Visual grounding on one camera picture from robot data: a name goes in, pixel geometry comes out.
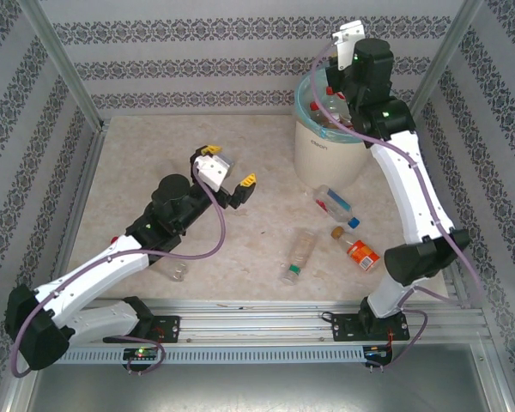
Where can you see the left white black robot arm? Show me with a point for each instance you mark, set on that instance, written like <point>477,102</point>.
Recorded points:
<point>98,270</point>

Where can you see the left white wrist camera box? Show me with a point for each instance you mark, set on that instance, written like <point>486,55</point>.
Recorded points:
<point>212,171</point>

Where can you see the clear bottle red label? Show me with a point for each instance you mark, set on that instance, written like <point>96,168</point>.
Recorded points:
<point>314,106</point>
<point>329,91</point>
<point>178,271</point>

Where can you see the left aluminium side rail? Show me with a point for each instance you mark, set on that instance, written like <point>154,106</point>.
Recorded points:
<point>86,184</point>

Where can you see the left small controller board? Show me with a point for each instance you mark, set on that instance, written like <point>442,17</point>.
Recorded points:
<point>141,353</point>

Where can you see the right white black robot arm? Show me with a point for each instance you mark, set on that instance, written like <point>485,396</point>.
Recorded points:
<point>407,189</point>

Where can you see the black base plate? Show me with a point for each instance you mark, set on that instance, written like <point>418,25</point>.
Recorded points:
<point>169,328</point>
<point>343,328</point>

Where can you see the aluminium side rail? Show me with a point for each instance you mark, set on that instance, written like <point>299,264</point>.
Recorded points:
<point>425,171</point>
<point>86,184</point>

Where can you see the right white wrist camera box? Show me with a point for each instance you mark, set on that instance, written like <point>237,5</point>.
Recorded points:
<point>347,43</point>

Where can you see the right aluminium frame post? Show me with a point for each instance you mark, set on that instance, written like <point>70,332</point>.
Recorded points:
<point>444,56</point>

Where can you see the left aluminium frame post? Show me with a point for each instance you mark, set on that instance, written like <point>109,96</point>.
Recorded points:
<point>60,60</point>

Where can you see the cream plastic waste bin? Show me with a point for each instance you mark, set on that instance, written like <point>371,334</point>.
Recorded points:
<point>322,163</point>

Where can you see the small controller board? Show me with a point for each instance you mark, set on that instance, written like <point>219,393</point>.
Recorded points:
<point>375,352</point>
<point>141,353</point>

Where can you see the orange label bottle tan cap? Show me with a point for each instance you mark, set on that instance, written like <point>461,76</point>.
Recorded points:
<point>362,255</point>

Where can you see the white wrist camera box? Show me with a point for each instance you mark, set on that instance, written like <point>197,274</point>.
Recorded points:
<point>212,171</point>
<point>347,43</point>

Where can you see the grey metal sheet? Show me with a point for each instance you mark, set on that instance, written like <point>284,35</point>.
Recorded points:
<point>257,390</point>

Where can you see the aluminium mounting rail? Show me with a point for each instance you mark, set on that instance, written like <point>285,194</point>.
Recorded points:
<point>257,322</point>

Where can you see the right small controller board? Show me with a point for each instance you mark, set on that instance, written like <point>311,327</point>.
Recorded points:
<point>375,352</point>

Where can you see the right aluminium side rail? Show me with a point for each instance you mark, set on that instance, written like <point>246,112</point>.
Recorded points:
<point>425,171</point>

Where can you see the clear bottle green cap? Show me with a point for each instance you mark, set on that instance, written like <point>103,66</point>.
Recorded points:
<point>301,253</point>

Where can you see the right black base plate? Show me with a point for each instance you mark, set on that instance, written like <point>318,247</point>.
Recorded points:
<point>343,328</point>

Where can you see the turquoise plastic bin liner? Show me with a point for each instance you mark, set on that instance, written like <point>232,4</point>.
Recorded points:
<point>300,103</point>

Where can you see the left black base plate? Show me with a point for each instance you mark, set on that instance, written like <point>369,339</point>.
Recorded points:
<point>169,328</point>

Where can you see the clear bottle blue cap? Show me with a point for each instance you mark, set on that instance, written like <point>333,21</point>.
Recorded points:
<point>335,204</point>

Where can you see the aluminium frame post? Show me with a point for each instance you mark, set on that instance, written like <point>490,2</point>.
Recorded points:
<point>60,60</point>
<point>444,56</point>

